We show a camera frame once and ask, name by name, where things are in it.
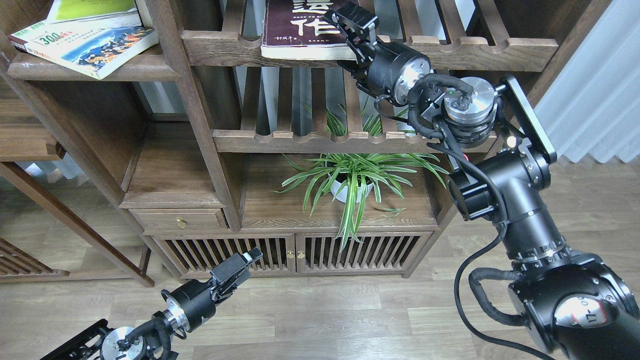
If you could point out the book with mountain cover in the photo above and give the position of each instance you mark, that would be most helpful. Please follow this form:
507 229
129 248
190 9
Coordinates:
93 52

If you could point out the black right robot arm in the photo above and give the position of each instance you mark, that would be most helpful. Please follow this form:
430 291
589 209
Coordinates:
500 157

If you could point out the dark wooden bookshelf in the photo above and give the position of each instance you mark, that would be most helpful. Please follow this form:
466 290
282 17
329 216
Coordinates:
196 126

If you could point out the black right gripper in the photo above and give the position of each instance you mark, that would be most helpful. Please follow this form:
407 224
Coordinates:
380 68

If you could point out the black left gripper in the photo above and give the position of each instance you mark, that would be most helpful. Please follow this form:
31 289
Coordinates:
194 302

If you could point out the white plant pot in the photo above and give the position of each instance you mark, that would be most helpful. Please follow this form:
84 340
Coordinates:
340 188

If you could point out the maroon book white characters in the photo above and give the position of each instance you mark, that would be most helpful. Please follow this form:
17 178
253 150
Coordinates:
296 30

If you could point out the yellow green book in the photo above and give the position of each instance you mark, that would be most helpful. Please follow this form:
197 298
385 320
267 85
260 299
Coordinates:
94 14

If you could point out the green spider plant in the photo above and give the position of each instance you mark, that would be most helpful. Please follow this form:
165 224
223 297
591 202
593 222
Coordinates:
383 169

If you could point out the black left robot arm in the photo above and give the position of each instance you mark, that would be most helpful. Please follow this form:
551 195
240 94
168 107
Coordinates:
124 343

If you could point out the brass drawer knob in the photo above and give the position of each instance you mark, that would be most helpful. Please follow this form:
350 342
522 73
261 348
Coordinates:
180 223

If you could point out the white curtain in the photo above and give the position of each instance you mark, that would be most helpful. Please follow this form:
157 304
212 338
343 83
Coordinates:
593 106

